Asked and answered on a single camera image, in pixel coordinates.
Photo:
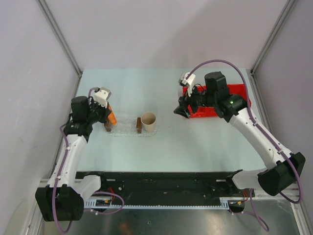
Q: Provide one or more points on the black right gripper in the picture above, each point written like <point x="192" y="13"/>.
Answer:
<point x="182" y="109"/>

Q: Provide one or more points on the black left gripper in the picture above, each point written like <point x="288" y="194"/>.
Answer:
<point x="105" y="112"/>

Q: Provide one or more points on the orange toothpaste tube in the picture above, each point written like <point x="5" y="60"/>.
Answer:
<point x="111" y="116"/>

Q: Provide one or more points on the clear acrylic toothbrush stand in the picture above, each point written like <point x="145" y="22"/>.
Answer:
<point x="126" y="126"/>

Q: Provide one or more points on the red plastic organizer bin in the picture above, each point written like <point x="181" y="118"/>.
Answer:
<point x="234" y="89"/>

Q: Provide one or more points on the beige cup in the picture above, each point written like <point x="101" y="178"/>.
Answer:
<point x="148" y="121"/>

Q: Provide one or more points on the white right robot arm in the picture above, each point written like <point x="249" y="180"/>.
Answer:
<point x="282" y="167"/>

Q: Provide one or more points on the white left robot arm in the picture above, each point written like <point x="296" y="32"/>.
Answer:
<point x="62" y="199"/>

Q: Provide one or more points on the clear oval glass tray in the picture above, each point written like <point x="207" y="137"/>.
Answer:
<point x="144" y="133"/>

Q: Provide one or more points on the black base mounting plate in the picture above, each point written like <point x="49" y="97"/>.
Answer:
<point x="169" y="188"/>

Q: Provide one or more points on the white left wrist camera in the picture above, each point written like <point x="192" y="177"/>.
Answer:
<point x="102" y="96"/>

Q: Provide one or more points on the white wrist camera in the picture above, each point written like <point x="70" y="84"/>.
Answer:
<point x="187" y="80"/>
<point x="102" y="96"/>

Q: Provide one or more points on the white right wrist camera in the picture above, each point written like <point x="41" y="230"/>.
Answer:
<point x="187" y="80"/>

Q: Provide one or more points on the white slotted cable duct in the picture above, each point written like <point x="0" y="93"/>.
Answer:
<point x="224" y="205"/>

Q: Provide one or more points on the left aluminium frame post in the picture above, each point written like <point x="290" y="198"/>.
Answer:
<point x="59" y="35"/>

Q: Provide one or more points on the aluminium frame post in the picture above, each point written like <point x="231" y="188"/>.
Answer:
<point x="59" y="35"/>
<point x="281" y="20"/>

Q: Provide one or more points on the right aluminium frame post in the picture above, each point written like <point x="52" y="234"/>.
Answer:
<point x="281" y="20"/>

